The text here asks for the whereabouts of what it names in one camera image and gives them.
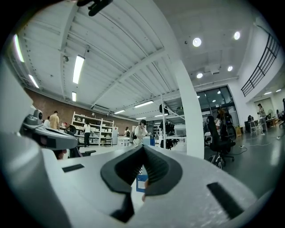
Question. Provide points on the black white-striped backpack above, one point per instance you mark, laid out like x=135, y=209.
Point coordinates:
x=217, y=161

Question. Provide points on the black clip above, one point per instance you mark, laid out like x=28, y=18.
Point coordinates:
x=95, y=9

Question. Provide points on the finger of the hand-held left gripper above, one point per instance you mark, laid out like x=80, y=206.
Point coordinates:
x=64, y=140

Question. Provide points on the black office chair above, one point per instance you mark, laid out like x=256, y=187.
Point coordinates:
x=217, y=138

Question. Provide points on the blue plastic file holder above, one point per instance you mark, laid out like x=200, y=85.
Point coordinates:
x=140, y=187

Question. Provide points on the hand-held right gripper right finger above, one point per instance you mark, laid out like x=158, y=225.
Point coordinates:
x=196, y=200

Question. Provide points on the metal storage rack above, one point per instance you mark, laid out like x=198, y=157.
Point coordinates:
x=176, y=107

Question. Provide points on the white air conditioner unit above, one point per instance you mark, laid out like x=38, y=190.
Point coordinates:
x=100, y=108

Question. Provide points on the white fridge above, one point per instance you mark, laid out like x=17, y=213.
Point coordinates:
x=115, y=135

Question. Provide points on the round ceiling light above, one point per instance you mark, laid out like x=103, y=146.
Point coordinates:
x=197, y=42
x=199, y=75
x=237, y=35
x=230, y=68

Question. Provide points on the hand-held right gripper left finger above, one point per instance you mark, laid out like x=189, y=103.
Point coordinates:
x=78, y=189

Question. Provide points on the white storage shelf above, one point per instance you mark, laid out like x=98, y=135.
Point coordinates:
x=98, y=128

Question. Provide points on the ceiling tube lights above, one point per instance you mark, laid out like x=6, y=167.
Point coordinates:
x=78, y=69

